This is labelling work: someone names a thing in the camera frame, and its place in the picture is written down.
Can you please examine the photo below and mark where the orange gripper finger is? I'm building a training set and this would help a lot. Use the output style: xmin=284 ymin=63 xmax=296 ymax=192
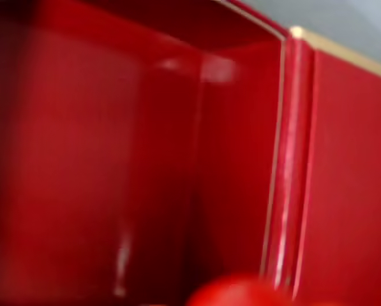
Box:
xmin=188 ymin=272 xmax=294 ymax=306

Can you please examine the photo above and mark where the dark red open box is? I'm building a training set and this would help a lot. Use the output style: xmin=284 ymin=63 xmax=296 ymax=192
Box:
xmin=0 ymin=0 xmax=381 ymax=306

